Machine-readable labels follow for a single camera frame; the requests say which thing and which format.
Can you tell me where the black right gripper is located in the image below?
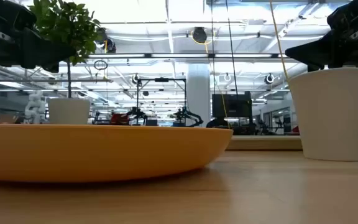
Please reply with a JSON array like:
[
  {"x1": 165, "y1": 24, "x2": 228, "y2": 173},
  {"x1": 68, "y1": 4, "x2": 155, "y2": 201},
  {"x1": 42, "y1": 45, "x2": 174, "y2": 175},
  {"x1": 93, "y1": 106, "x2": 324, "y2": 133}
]
[{"x1": 285, "y1": 0, "x2": 358, "y2": 73}]

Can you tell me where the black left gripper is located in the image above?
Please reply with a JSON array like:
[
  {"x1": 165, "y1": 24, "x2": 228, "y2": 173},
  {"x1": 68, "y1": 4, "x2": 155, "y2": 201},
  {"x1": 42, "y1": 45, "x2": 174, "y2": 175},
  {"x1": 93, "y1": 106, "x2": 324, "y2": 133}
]
[{"x1": 0, "y1": 0, "x2": 76, "y2": 73}]

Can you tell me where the green leafy potted tree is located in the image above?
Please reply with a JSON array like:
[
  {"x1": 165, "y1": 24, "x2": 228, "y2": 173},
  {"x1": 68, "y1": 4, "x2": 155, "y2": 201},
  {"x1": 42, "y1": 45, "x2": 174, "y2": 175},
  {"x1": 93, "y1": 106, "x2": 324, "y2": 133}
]
[{"x1": 28, "y1": 0, "x2": 102, "y2": 99}]

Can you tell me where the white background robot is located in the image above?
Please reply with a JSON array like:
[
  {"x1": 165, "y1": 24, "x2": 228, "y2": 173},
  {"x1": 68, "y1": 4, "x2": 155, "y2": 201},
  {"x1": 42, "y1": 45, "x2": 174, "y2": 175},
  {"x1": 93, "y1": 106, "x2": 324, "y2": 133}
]
[{"x1": 23, "y1": 90, "x2": 47, "y2": 124}]

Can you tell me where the white plant pot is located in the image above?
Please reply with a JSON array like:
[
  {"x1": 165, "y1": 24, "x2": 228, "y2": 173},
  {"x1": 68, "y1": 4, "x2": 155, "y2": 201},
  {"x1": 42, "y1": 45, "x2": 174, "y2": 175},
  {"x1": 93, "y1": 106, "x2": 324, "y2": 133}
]
[{"x1": 47, "y1": 98, "x2": 91, "y2": 126}]

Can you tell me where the brown cardboard box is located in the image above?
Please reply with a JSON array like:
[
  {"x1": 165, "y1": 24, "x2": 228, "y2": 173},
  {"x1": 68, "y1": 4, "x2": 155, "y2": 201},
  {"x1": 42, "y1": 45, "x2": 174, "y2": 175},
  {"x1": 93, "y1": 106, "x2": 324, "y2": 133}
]
[{"x1": 0, "y1": 113, "x2": 19, "y2": 124}]

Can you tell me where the black monitor screen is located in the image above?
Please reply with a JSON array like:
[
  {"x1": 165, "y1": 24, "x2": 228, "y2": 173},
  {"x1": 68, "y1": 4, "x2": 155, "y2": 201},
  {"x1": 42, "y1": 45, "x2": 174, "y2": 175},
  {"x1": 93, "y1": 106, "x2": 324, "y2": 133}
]
[{"x1": 211, "y1": 91, "x2": 254, "y2": 118}]

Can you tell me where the red background machine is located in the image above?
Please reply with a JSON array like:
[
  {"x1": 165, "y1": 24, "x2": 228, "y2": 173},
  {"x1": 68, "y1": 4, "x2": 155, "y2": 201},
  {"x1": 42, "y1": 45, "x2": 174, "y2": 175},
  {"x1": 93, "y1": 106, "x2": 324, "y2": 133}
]
[{"x1": 110, "y1": 113, "x2": 131, "y2": 126}]

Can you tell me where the black office chair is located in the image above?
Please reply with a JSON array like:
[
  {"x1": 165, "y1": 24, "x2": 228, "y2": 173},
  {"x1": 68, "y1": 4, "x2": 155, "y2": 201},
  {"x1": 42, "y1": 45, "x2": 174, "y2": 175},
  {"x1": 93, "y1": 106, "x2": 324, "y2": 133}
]
[{"x1": 206, "y1": 117, "x2": 229, "y2": 129}]

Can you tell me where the white building pillar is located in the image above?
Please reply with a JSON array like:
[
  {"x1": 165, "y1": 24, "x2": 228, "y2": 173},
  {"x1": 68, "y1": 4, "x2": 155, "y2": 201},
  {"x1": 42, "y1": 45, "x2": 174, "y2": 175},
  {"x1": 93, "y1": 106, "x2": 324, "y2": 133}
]
[{"x1": 186, "y1": 63, "x2": 211, "y2": 127}]

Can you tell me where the long ceiling light strip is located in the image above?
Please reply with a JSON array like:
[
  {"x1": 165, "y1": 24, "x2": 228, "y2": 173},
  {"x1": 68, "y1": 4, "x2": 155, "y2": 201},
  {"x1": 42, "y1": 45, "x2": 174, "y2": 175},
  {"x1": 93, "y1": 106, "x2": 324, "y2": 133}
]
[{"x1": 87, "y1": 53, "x2": 291, "y2": 60}]

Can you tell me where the thick yellow hanging cable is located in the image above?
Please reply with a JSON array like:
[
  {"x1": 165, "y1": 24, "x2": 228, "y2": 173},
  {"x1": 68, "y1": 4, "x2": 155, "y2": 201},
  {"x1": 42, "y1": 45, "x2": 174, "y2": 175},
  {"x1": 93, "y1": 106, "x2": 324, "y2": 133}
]
[{"x1": 268, "y1": 0, "x2": 290, "y2": 80}]

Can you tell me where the black looped cable ring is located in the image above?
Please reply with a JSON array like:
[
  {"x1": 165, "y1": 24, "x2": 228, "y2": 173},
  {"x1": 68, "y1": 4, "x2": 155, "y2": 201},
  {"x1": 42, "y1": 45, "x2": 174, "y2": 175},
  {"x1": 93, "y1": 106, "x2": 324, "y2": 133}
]
[{"x1": 93, "y1": 59, "x2": 109, "y2": 71}]

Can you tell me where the black ceiling cable reel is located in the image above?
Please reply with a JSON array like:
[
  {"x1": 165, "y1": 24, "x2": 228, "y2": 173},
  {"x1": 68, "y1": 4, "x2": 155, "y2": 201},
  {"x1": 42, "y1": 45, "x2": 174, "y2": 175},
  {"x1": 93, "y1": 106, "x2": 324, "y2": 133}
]
[{"x1": 103, "y1": 37, "x2": 117, "y2": 54}]

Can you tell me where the thin black hanging cable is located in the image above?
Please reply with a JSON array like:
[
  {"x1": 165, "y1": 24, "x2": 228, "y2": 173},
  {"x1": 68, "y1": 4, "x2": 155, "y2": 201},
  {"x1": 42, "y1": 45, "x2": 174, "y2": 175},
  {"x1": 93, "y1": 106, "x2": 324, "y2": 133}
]
[{"x1": 210, "y1": 0, "x2": 216, "y2": 91}]

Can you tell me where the thin yellow hanging cable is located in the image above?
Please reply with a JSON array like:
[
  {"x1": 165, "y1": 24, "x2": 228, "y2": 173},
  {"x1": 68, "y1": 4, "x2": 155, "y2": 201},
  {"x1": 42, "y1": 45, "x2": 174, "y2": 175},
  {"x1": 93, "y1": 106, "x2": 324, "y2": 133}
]
[{"x1": 203, "y1": 42, "x2": 230, "y2": 129}]

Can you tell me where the black reel with yellow cable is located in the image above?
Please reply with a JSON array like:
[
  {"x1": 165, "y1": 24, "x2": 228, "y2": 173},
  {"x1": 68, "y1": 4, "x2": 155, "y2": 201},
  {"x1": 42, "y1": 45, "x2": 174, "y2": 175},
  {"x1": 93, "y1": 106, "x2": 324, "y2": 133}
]
[{"x1": 191, "y1": 26, "x2": 209, "y2": 45}]

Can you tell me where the black metal rig frame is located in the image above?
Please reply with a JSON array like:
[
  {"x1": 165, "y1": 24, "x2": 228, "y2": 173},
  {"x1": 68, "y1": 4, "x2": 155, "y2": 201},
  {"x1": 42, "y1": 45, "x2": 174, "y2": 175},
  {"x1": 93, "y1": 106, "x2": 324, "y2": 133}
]
[{"x1": 136, "y1": 77, "x2": 188, "y2": 126}]

